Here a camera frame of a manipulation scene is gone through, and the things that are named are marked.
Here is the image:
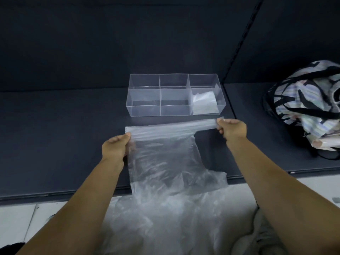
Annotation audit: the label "clear three-compartment plastic box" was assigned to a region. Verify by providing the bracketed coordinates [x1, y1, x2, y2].
[125, 73, 227, 118]

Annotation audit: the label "pink white folder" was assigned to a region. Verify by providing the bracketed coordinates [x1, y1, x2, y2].
[310, 137, 340, 151]

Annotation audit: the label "person's right grey shoe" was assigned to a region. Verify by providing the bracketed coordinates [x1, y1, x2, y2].
[230, 209, 288, 255]

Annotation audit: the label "black white striped tote bag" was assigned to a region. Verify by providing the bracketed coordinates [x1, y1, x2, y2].
[263, 60, 340, 160]

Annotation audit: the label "person's right forearm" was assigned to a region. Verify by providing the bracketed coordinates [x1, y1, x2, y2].
[226, 136, 340, 255]

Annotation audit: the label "person's right hand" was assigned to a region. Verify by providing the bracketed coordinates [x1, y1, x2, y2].
[216, 118, 248, 143]

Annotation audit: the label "pile of plastic bags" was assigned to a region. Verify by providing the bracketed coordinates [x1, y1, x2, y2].
[98, 183, 259, 255]

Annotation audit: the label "black trousers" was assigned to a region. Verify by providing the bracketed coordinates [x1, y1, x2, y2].
[0, 242, 26, 255]

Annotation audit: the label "person's left hand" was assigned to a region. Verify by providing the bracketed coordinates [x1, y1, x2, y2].
[102, 132, 131, 165]

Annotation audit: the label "person's left forearm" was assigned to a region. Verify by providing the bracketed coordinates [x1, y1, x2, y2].
[16, 156, 125, 255]

